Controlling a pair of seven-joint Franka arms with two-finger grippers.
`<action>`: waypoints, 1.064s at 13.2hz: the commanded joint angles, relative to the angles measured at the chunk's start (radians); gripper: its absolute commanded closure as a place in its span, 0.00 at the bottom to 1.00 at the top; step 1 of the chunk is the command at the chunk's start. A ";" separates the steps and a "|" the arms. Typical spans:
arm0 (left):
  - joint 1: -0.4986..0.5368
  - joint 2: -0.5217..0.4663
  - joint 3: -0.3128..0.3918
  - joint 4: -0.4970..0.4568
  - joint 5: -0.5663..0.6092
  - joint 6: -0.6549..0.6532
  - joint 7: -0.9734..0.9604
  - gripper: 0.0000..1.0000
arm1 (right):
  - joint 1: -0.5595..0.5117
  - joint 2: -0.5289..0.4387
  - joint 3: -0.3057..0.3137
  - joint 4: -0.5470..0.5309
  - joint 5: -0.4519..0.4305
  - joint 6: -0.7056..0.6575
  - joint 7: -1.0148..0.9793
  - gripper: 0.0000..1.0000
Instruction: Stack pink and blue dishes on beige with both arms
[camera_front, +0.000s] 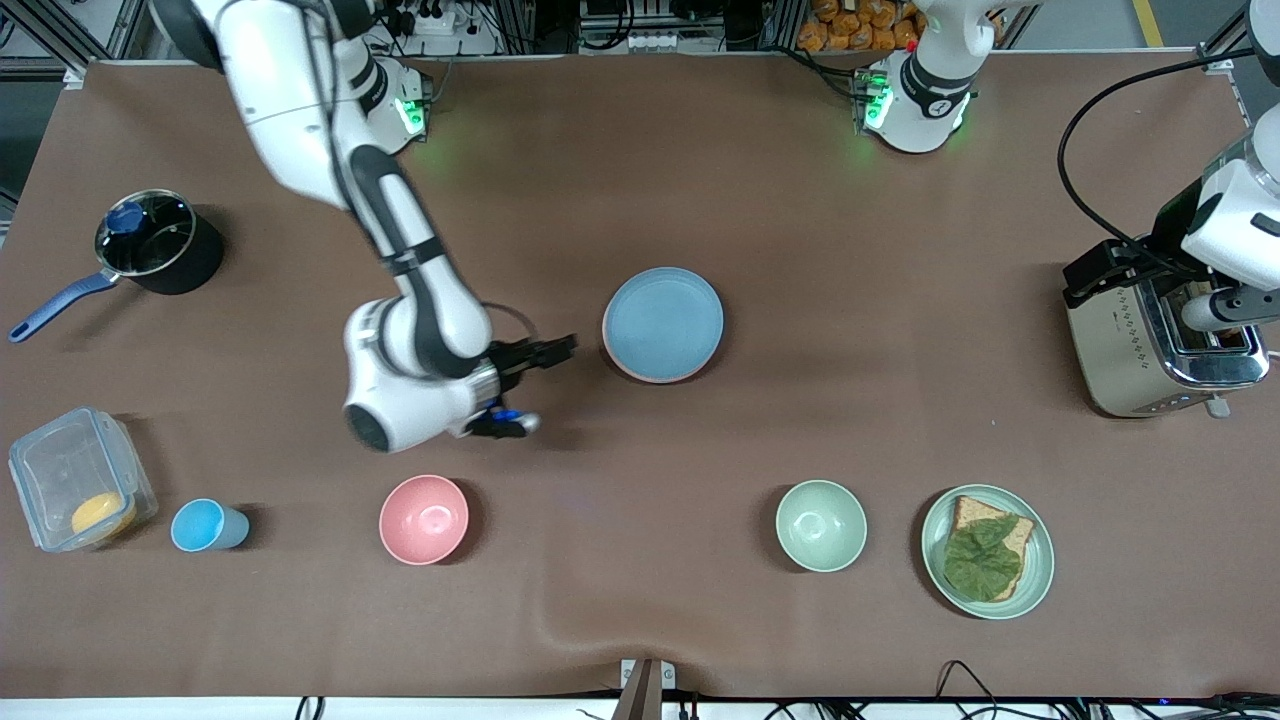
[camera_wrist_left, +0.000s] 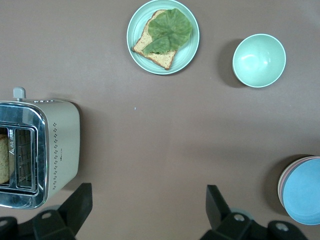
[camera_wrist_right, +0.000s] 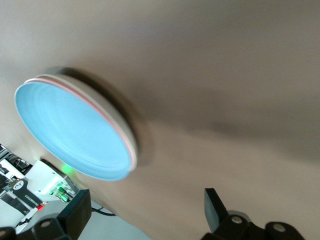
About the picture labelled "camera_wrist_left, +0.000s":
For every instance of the pink plate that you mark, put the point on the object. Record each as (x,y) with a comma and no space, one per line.
(281,186)

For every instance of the green plate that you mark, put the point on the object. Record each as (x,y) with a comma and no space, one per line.
(185,55)

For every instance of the beige chrome toaster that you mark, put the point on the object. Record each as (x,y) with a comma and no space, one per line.
(65,140)

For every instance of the bread slice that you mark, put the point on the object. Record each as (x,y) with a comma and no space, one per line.
(160,58)

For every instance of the brown table cover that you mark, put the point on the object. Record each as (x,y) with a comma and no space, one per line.
(162,137)

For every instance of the green bowl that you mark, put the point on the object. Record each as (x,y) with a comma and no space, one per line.
(258,61)

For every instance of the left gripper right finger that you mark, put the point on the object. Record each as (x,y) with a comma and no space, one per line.
(220,210)

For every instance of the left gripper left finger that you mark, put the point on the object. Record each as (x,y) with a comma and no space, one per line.
(75,207)

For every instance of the brown toast slice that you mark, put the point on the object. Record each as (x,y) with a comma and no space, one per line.
(3,160)

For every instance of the blue plate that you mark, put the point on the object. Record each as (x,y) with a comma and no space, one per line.
(305,192)

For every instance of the green lettuce leaf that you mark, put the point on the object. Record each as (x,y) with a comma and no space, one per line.
(170,30)

